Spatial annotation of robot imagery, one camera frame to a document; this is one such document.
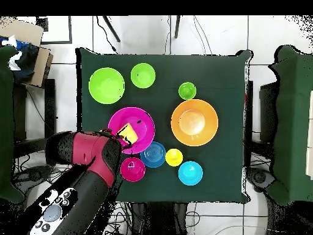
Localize ridged yellow cup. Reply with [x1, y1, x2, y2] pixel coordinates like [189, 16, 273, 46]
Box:
[116, 122, 139, 145]

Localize large pink bowl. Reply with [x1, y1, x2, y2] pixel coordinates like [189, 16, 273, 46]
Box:
[107, 106, 156, 155]

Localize dark blue bowl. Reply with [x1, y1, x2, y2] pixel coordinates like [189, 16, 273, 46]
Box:
[139, 141, 167, 169]

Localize smooth yellow cup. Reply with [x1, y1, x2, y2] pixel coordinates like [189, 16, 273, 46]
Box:
[165, 148, 184, 168]

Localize large orange bowl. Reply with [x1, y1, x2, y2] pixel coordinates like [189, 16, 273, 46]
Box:
[170, 99, 219, 147]

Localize small red bowl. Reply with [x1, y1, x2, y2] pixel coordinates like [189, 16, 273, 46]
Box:
[120, 157, 147, 183]

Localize ridged green cup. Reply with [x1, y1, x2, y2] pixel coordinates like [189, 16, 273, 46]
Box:
[178, 81, 197, 100]

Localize small light blue bowl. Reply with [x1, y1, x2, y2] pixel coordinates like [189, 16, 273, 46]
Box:
[177, 160, 204, 186]

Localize small green bowl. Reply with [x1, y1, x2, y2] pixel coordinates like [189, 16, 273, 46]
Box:
[130, 62, 157, 89]

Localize large green bowl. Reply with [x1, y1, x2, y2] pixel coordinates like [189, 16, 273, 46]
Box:
[88, 67, 125, 105]

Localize dark green tablecloth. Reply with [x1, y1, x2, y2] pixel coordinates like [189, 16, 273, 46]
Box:
[75, 47, 254, 205]
[0, 45, 25, 204]
[265, 44, 313, 206]

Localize black tripod leg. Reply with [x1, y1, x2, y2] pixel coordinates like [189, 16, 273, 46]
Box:
[101, 15, 121, 43]
[174, 15, 182, 39]

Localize black stool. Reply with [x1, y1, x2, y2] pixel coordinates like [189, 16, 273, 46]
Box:
[12, 78, 58, 160]

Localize black cabinet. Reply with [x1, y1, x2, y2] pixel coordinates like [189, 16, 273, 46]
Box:
[259, 81, 278, 143]

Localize blue and black bag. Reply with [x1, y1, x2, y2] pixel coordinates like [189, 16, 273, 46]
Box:
[0, 35, 40, 84]

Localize cardboard box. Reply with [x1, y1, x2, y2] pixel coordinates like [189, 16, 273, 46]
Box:
[0, 16, 54, 88]

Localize black floor cable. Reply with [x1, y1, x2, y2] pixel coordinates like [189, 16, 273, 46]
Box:
[95, 15, 119, 54]

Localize black frame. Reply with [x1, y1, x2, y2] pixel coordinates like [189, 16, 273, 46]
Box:
[35, 15, 73, 45]

